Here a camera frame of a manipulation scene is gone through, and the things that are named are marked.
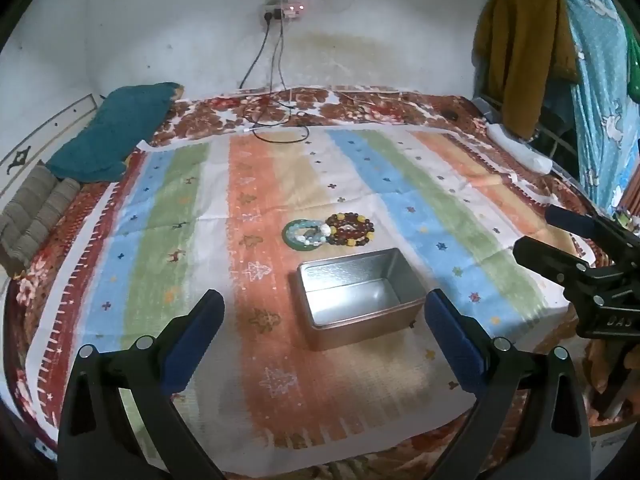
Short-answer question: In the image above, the red bead bracelet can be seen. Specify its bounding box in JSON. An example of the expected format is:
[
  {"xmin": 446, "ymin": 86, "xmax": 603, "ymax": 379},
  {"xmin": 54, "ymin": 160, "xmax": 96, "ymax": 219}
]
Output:
[{"xmin": 326, "ymin": 214, "xmax": 371, "ymax": 247}]

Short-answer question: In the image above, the yellow and dark bead bracelet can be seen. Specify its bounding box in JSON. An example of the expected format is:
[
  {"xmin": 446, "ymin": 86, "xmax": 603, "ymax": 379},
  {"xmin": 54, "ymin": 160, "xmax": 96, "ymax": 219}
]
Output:
[{"xmin": 324, "ymin": 211, "xmax": 377, "ymax": 248}]

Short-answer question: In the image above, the light blue bead bracelet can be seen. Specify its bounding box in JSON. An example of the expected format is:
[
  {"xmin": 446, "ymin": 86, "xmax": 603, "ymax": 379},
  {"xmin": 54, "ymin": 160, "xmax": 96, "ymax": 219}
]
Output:
[{"xmin": 292, "ymin": 220, "xmax": 332, "ymax": 247}]

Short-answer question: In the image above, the green jade bangle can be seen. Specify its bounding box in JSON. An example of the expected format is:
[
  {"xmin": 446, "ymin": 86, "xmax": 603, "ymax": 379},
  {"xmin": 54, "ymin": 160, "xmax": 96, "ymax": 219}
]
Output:
[{"xmin": 281, "ymin": 219, "xmax": 326, "ymax": 252}]

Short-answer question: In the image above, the white rolled object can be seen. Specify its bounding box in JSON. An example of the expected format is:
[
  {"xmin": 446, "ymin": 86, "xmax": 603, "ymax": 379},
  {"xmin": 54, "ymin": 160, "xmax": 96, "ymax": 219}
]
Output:
[{"xmin": 487, "ymin": 124, "xmax": 553, "ymax": 176}]

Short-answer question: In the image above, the blue patterned hanging cloth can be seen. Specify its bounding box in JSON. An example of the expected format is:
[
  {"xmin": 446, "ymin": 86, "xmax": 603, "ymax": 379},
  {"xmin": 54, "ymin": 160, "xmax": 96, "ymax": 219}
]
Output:
[{"xmin": 564, "ymin": 0, "xmax": 639, "ymax": 212}]

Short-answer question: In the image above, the mustard hanging garment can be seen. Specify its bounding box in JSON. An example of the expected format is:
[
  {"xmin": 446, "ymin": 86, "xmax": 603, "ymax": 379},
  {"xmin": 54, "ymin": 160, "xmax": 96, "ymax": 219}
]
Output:
[{"xmin": 474, "ymin": 0, "xmax": 580, "ymax": 141}]

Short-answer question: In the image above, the silver metal tin box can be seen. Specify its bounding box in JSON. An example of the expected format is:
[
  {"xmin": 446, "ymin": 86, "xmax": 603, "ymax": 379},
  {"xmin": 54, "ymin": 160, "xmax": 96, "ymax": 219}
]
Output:
[{"xmin": 295, "ymin": 248, "xmax": 426, "ymax": 351}]

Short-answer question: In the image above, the grey folded blanket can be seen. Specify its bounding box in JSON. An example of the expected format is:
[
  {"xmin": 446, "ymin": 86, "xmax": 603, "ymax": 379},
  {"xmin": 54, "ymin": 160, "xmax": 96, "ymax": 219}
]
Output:
[{"xmin": 1, "ymin": 162, "xmax": 80, "ymax": 276}]

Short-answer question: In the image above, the striped colourful cloth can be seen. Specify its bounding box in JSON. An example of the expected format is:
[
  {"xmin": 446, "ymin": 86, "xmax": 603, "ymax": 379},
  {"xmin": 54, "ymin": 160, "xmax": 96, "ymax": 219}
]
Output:
[{"xmin": 13, "ymin": 127, "xmax": 599, "ymax": 479}]

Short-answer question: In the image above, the teal pillow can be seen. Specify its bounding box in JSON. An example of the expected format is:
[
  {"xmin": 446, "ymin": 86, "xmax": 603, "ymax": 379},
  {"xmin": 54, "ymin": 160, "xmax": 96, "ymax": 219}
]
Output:
[{"xmin": 46, "ymin": 82, "xmax": 183, "ymax": 183}]

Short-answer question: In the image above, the white cable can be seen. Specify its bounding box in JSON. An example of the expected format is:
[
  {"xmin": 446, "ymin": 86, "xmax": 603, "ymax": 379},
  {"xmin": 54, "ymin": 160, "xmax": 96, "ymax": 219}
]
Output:
[{"xmin": 242, "ymin": 86, "xmax": 321, "ymax": 134}]

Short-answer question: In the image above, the wall power socket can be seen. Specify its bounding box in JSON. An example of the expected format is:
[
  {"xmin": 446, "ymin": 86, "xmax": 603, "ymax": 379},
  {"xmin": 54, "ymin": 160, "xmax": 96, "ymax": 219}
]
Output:
[{"xmin": 262, "ymin": 0, "xmax": 308, "ymax": 21}]

